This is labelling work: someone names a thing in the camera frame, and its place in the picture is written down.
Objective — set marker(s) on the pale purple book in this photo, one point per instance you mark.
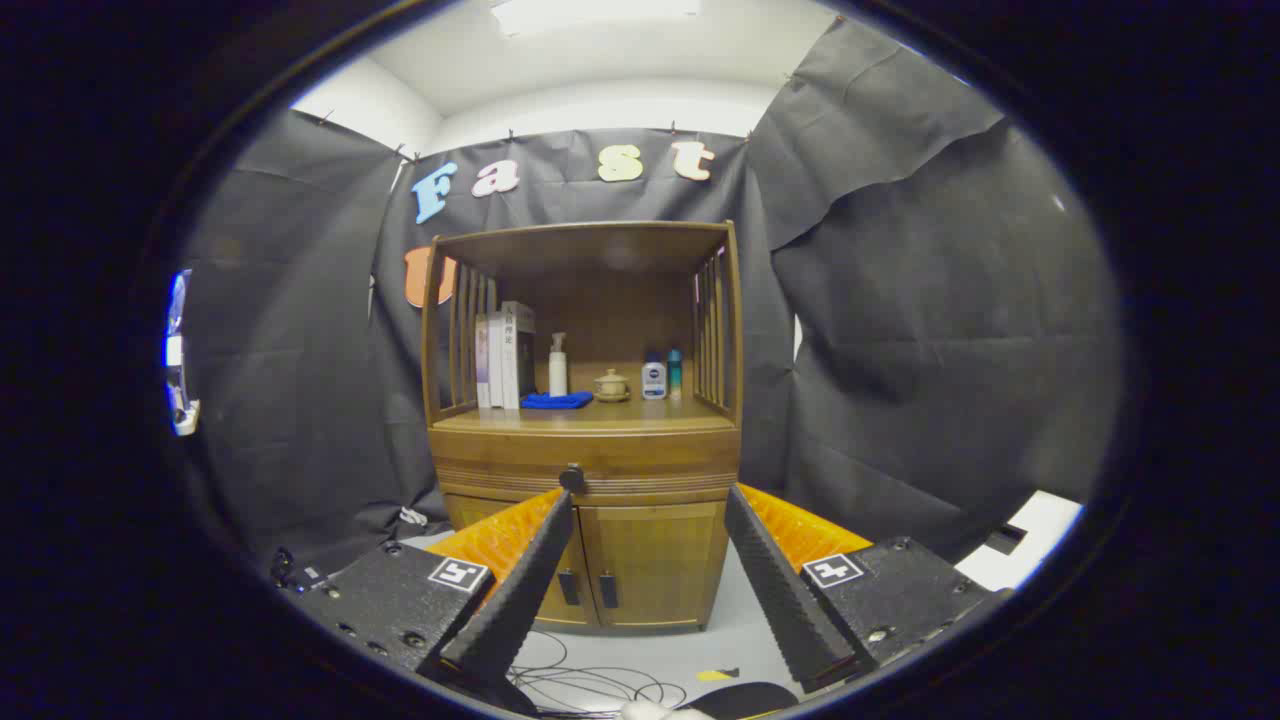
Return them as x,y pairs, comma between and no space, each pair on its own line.
482,360

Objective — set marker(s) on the blue folded cloth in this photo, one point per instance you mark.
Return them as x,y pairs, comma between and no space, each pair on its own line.
557,400

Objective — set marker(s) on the beige lidded tea cup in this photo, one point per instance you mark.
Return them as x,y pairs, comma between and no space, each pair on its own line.
611,385

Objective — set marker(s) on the plain white book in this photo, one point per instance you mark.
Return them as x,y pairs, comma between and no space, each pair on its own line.
497,360

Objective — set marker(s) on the white shiny object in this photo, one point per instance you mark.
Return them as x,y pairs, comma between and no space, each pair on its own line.
180,410

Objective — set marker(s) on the yellow tape strip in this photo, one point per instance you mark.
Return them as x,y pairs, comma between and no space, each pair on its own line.
718,675

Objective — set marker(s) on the white book with portrait cover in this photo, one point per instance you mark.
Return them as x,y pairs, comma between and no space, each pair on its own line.
518,355

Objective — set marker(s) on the white pump bottle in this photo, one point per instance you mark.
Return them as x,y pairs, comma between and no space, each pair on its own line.
558,375

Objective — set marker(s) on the white lotion bottle blue cap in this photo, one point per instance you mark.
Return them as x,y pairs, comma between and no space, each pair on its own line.
654,382

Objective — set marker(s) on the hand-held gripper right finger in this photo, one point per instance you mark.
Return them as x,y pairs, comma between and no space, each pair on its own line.
780,600

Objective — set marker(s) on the wooden cabinet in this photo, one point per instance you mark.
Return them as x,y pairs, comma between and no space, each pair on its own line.
590,250

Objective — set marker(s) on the wooden countertop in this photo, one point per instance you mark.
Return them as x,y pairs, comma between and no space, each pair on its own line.
640,415

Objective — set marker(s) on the ceiling light panel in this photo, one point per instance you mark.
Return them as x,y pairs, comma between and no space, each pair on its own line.
590,15

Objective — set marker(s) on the small teal bottle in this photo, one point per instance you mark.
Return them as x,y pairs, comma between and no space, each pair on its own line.
675,375

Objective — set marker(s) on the white board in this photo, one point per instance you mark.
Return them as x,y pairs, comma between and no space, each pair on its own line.
1040,540

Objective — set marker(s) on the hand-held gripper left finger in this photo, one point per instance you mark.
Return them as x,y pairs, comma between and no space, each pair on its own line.
520,600

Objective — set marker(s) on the small black device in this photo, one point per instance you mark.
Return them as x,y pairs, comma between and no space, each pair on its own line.
285,570

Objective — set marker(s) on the wooden drawer with black knob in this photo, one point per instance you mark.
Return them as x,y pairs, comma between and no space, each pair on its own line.
650,460

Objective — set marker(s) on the wooden cabinet door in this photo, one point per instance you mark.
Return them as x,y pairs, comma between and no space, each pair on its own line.
660,570
570,620

